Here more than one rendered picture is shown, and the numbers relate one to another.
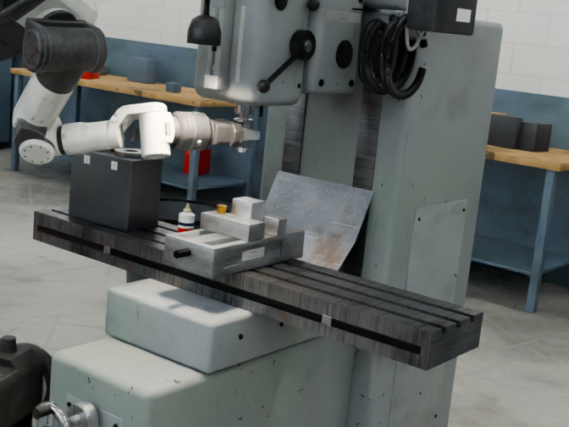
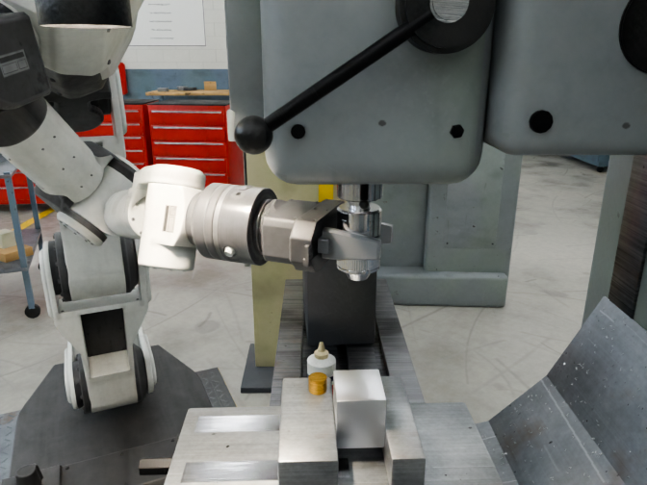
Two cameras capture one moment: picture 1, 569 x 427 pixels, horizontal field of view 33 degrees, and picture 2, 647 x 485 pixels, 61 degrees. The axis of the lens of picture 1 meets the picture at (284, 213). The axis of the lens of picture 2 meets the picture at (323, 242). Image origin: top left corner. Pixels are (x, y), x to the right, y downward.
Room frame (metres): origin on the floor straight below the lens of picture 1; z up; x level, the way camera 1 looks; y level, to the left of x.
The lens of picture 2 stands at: (1.92, -0.30, 1.42)
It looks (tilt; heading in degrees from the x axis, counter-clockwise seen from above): 19 degrees down; 53
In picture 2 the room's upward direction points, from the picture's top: straight up
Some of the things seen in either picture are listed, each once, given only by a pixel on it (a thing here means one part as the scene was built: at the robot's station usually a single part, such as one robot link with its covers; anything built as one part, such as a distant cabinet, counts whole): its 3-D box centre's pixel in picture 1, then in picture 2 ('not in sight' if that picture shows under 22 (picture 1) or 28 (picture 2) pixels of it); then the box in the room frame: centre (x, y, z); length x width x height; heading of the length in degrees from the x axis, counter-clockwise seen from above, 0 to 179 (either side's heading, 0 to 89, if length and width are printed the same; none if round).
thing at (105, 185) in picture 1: (115, 185); (335, 269); (2.54, 0.46, 1.03); 0.22 x 0.12 x 0.20; 57
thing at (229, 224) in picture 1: (232, 224); (307, 429); (2.23, 0.12, 1.02); 0.15 x 0.06 x 0.04; 55
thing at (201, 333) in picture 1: (226, 309); not in sight; (2.29, 0.12, 0.79); 0.50 x 0.35 x 0.12; 143
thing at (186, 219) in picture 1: (185, 224); (321, 376); (2.34, 0.24, 0.99); 0.04 x 0.04 x 0.11
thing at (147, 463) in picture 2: (182, 253); (159, 466); (2.09, 0.22, 0.98); 0.04 x 0.02 x 0.02; 145
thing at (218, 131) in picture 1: (208, 132); (279, 230); (2.24, 0.20, 1.23); 0.13 x 0.12 x 0.10; 33
